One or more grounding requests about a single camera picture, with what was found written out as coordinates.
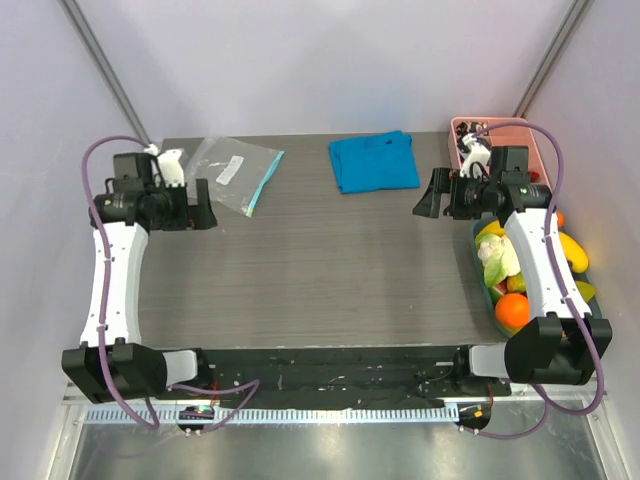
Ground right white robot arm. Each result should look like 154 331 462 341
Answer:
413 146 613 395

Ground black clips in tray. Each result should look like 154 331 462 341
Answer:
454 120 488 153

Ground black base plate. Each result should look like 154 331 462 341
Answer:
205 345 511 410

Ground slotted cable duct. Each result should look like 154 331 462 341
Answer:
84 403 460 425

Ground teal fruit tray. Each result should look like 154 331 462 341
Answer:
471 217 602 338

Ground blue folded cloth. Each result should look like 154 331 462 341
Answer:
328 131 420 194

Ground clear zip top bag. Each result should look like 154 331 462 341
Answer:
184 136 284 218

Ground yellow toy mango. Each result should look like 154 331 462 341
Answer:
559 231 589 274

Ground pink compartment tray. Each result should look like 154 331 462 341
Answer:
448 117 550 186

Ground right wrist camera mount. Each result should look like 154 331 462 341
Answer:
460 133 491 179

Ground toy cauliflower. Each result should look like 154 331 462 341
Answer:
475 233 521 287

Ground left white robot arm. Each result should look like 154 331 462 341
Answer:
61 149 217 403

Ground toy watermelon slice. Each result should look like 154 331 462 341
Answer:
489 280 508 303

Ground toy starfruit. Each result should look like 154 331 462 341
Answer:
575 280 596 302

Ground toy orange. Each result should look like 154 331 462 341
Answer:
495 293 530 329

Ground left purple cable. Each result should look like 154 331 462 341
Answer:
81 135 261 432

